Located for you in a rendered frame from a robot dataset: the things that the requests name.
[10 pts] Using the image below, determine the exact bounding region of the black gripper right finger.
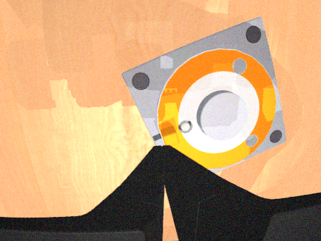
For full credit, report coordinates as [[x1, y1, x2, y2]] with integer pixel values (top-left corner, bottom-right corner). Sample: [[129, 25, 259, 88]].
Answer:
[[162, 145, 321, 241]]

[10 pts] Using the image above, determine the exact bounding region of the orange round plate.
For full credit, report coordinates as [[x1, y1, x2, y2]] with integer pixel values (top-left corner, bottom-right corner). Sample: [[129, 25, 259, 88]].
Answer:
[[156, 49, 276, 169]]

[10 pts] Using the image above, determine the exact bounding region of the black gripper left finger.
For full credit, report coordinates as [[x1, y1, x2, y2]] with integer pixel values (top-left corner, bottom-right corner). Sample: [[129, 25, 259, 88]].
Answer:
[[0, 145, 164, 241]]

